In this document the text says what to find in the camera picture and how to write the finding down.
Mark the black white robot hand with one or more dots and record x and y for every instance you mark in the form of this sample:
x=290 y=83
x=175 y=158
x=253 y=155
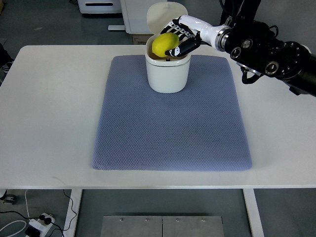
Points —
x=192 y=32

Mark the yellow lemon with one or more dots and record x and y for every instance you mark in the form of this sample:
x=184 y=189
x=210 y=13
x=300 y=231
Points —
x=164 y=42

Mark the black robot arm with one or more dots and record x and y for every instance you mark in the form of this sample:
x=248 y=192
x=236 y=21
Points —
x=256 y=49

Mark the white trash bin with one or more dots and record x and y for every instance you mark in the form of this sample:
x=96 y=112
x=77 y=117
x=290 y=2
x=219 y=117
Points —
x=165 y=74

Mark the cardboard box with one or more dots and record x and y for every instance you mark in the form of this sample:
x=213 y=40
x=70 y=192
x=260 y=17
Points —
x=140 y=39

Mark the white cabinet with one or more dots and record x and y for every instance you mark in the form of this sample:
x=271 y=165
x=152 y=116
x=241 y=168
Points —
x=134 y=13

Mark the blue quilted mat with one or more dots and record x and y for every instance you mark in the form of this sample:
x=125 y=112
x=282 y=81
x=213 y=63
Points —
x=199 y=128

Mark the white appliance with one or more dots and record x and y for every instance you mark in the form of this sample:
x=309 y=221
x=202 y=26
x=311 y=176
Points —
x=99 y=6

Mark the person at left edge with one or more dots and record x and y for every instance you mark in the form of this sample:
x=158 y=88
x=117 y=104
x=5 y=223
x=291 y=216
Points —
x=6 y=61

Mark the left white table leg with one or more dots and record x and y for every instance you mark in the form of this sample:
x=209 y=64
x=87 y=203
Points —
x=72 y=213

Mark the white table leg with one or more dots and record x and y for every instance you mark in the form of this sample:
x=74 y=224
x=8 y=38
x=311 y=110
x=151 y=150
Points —
x=253 y=213
x=72 y=213

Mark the right white table leg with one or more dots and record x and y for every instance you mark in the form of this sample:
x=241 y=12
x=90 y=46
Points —
x=253 y=213

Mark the white power strip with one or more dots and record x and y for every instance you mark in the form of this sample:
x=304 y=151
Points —
x=43 y=223

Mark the metal base plate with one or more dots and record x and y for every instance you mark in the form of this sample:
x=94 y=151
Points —
x=162 y=226

